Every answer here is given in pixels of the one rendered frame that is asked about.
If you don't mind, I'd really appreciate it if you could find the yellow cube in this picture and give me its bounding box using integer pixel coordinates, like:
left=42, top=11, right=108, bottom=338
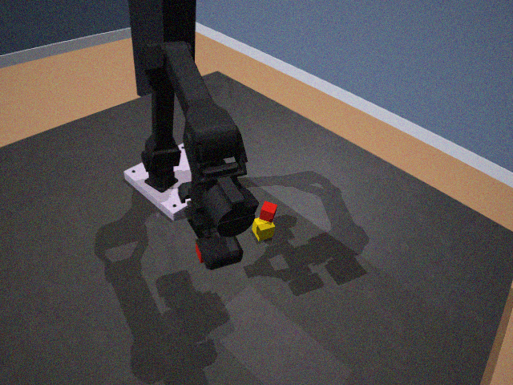
left=252, top=218, right=275, bottom=241

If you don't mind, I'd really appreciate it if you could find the red cube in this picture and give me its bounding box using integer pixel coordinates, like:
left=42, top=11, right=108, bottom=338
left=259, top=201, right=277, bottom=223
left=196, top=244, right=204, bottom=264

